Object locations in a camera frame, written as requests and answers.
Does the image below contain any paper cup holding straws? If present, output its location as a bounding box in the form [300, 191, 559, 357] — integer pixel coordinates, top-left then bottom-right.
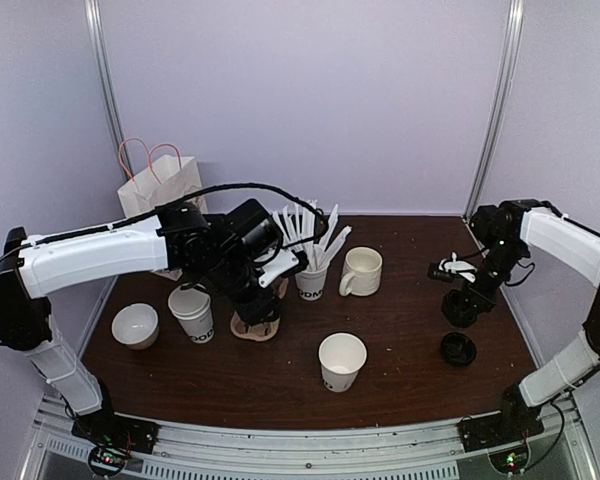
[295, 267, 328, 301]

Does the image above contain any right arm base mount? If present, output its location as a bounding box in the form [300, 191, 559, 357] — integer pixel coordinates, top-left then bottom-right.
[457, 413, 544, 476]

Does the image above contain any stack of black cup lids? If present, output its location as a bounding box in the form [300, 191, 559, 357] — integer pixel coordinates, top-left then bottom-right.
[440, 332, 477, 367]

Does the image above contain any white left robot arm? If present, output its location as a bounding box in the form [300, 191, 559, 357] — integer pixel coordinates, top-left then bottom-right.
[0, 199, 301, 444]

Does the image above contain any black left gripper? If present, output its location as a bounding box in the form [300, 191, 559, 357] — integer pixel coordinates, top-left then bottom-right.
[205, 250, 282, 326]

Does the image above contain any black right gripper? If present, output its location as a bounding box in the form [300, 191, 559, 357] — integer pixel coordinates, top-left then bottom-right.
[457, 239, 527, 322]

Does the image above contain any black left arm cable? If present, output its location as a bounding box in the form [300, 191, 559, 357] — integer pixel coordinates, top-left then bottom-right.
[0, 180, 331, 281]

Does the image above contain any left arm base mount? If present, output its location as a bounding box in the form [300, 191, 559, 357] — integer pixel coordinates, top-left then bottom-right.
[71, 414, 159, 478]

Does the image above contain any single white paper cup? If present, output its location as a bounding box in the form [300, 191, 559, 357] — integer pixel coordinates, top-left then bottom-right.
[318, 332, 368, 393]

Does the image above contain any bundle of wrapped white straws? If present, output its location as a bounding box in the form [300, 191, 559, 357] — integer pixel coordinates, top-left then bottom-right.
[272, 205, 352, 272]

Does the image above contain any brown pulp cup carrier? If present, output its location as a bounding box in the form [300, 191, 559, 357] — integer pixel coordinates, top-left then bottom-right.
[230, 303, 282, 342]

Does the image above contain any cream ceramic mug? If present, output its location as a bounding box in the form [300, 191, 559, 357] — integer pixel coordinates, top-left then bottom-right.
[339, 246, 383, 297]

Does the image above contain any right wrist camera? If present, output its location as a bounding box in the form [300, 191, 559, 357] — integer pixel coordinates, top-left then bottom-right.
[427, 252, 477, 283]

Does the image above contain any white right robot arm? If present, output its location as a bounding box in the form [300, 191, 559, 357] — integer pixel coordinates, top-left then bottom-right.
[428, 199, 600, 442]

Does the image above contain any white ceramic bowl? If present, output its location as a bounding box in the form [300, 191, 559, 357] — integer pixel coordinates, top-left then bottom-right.
[111, 303, 159, 350]

